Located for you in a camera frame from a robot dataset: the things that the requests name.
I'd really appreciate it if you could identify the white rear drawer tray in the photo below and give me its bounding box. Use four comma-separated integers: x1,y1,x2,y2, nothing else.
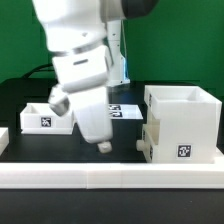
20,103,75,135

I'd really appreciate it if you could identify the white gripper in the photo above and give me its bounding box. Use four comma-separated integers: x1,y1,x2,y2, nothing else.
49,45,113,153

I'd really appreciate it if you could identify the white drawer tray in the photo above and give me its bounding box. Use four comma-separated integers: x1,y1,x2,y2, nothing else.
136,117,160,163
20,103,75,135

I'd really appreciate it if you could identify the fiducial marker sheet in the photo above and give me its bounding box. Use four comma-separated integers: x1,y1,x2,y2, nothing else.
109,104,143,120

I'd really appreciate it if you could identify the white front drawer tray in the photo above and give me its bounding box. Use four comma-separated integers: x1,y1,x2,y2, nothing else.
136,117,160,163

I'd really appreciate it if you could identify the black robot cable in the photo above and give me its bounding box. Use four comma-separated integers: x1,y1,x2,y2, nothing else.
21,63,56,80

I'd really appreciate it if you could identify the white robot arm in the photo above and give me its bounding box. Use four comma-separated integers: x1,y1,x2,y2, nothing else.
32,0,159,153

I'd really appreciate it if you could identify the white L-shaped border fence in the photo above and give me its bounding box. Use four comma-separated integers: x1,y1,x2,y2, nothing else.
0,127,224,190

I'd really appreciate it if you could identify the white drawer cabinet box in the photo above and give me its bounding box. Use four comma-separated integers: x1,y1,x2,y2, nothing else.
144,85,222,164

